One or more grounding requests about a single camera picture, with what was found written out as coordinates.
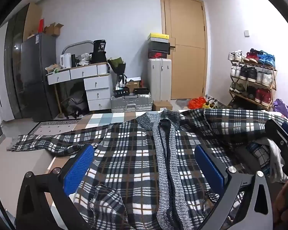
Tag black bouquet wrap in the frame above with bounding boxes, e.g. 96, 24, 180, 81
108, 57, 126, 75

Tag bamboo shoe rack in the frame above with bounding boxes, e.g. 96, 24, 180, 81
228, 48, 277, 111

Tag purple bag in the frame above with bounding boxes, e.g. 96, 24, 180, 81
273, 99, 288, 119

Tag black backpack under desk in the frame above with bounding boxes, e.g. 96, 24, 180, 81
61, 81, 89, 119

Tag checkered bed sheet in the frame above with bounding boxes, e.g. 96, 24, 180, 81
44, 109, 279, 176

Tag black paper bag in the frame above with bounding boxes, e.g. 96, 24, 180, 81
90, 39, 107, 64

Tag open cardboard box on fridge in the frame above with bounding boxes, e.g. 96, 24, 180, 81
44, 23, 64, 37

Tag dark grey refrigerator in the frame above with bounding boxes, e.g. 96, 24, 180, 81
20, 33, 59, 122

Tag yellow shoe box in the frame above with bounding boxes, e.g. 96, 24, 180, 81
147, 33, 170, 43

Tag patterned floor rug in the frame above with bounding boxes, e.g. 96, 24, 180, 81
28, 119, 80, 136

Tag white drawer desk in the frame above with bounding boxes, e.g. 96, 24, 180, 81
47, 62, 112, 111

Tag white electric kettle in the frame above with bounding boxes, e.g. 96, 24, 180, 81
60, 53, 72, 69

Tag wooden door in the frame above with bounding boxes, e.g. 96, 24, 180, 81
161, 0, 208, 100

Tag red black shoe box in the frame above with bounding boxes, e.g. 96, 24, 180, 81
148, 50, 167, 59

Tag plaid fleece knit-trim jacket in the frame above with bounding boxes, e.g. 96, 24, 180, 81
11, 109, 285, 229

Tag silver aluminium suitcase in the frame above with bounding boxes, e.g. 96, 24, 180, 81
111, 93, 152, 113

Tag brown cardboard box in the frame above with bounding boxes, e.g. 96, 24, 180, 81
152, 100, 173, 111

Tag wall light switch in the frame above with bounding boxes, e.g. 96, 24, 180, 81
244, 30, 249, 37

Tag grey clothes pile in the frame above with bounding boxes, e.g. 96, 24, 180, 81
246, 137, 288, 183

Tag orange plastic bag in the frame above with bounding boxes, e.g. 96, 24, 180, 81
188, 97, 206, 110

